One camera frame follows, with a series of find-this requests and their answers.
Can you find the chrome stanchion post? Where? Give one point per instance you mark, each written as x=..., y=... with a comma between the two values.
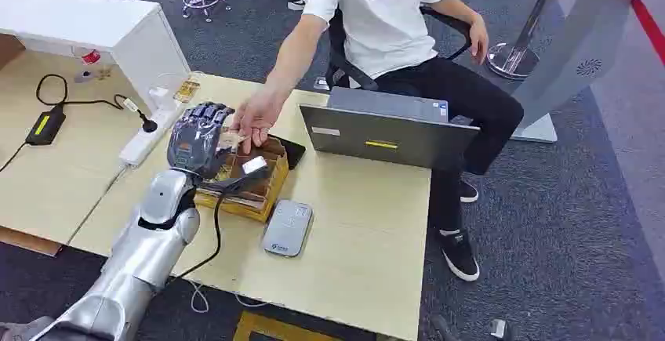
x=514, y=53

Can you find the small red object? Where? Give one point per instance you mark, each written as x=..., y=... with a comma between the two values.
x=91, y=57

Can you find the black office chair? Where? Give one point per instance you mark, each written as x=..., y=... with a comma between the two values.
x=348, y=66

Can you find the black power adapter yellow label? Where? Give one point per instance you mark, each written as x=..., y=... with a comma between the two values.
x=45, y=125

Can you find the person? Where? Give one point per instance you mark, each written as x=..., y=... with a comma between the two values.
x=387, y=22

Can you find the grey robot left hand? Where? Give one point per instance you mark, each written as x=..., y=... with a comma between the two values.
x=196, y=138

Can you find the wooden card box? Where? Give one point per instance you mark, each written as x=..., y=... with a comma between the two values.
x=262, y=193

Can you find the black smartphone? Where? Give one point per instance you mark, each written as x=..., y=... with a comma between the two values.
x=292, y=151

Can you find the white power strip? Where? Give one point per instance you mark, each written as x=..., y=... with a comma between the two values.
x=145, y=138

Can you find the printed card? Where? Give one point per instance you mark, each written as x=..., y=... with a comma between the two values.
x=231, y=138

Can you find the yellow wooden frame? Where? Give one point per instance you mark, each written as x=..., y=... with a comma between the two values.
x=270, y=328

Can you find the grey display stand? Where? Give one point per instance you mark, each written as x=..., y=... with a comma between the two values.
x=582, y=42

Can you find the clear bag with yellow item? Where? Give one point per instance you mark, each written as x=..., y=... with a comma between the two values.
x=186, y=89

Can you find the white cabinet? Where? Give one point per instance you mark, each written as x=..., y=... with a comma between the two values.
x=104, y=27

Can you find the grey laptop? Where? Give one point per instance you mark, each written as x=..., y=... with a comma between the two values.
x=384, y=138

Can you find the black power plug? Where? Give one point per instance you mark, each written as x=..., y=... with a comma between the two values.
x=149, y=124

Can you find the small grey floor object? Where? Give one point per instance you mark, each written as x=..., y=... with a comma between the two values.
x=498, y=328

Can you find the person's right hand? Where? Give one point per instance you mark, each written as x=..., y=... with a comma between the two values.
x=258, y=116

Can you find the person's left hand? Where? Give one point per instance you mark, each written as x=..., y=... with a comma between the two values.
x=479, y=40

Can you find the small grey metal object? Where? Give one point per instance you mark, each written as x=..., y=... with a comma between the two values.
x=85, y=75

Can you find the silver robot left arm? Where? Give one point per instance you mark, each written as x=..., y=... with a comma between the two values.
x=137, y=258

